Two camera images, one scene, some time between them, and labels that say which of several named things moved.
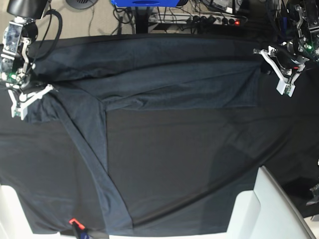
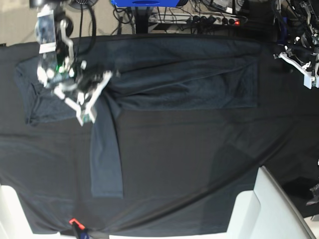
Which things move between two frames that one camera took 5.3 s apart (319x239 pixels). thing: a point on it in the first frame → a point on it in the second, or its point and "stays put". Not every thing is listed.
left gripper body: x=28 y=90 → x=82 y=90
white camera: x=284 y=87 → x=309 y=80
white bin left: x=14 y=222 stays put
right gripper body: x=285 y=62 → x=308 y=65
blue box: x=145 y=3 stays put
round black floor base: x=81 y=4 stays put
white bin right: x=268 y=211 stays put
